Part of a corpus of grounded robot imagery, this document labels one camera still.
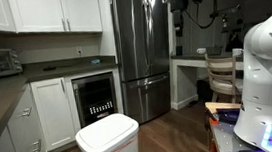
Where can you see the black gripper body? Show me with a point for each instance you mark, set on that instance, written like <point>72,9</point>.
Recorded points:
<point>178,18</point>

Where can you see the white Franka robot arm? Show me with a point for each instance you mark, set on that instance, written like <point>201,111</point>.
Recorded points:
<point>267,83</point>

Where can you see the white bin lid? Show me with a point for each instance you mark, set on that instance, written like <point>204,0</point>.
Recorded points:
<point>106,132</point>

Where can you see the small black speaker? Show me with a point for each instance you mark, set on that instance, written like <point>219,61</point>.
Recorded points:
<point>178,50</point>

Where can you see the white cup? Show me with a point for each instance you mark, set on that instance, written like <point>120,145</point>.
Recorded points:
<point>201,50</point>

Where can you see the stainless steel refrigerator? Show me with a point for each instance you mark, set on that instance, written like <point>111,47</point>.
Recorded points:
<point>143,51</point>

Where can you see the white built-in desk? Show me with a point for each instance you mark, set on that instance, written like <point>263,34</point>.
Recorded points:
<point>185,81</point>

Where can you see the wooden slat-back chair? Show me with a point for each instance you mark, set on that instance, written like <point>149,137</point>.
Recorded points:
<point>221,77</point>

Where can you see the light wooden board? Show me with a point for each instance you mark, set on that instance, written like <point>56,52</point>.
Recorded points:
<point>222,106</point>

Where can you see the small blue object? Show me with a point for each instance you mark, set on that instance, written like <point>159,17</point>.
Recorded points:
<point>95,61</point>

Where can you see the orange clamp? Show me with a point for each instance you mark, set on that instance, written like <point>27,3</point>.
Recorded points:
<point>213,118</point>

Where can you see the dark blue box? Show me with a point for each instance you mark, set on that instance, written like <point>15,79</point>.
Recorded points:
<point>228,115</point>

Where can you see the black built-in beverage cooler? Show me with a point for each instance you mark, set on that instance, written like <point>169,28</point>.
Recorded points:
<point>95,98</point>

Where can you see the perforated metal robot table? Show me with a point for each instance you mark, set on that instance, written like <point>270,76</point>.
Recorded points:
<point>226,141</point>

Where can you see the flat black object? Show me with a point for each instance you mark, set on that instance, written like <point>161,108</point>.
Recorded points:
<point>49,68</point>

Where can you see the white base cabinet door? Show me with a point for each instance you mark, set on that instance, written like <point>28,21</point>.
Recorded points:
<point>53,114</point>

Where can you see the grey drawer cabinet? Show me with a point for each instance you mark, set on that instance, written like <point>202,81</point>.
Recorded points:
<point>25,143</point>

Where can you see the black camera on stand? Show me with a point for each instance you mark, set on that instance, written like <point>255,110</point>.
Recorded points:
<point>232,19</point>

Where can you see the white wall outlet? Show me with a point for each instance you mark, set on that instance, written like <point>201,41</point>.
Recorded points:
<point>79,51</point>

